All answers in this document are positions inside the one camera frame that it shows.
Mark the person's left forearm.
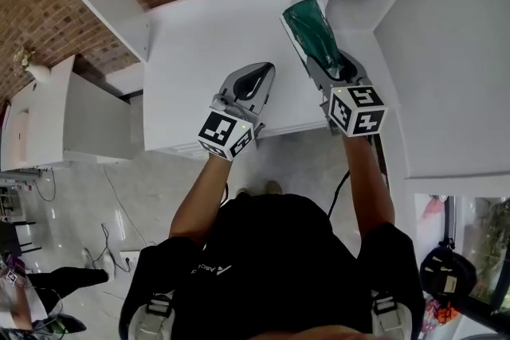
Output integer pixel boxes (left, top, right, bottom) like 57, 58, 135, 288
168, 152, 233, 248

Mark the black floor cable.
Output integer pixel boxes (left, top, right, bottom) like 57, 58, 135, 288
90, 223, 133, 275

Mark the black chair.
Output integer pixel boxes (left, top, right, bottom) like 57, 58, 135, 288
0, 219, 43, 256

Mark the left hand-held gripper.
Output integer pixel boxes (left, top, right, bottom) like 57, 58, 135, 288
198, 61, 277, 162

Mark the white power strip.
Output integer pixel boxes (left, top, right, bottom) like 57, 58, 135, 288
118, 249, 141, 272

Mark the black bag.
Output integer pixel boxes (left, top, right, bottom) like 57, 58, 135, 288
419, 239, 478, 300

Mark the white side cabinet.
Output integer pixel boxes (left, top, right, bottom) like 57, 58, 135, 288
0, 54, 133, 173

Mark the person's black shirt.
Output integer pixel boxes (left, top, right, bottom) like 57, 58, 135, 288
118, 193, 426, 340

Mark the white vase with flowers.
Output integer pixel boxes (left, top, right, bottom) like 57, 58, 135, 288
13, 45, 52, 84

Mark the person's right forearm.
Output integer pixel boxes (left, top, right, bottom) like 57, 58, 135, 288
341, 132, 396, 240

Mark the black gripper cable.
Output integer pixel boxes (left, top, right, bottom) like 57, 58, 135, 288
326, 170, 351, 221

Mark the glass door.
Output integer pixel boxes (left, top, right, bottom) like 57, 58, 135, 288
414, 193, 510, 326

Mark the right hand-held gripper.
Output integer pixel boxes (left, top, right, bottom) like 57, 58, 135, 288
304, 49, 390, 139

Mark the green plastic pouch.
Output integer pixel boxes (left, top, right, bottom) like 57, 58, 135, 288
278, 0, 344, 79

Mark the white harness strap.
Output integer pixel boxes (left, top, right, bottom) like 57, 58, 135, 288
369, 288, 413, 340
129, 289, 177, 340

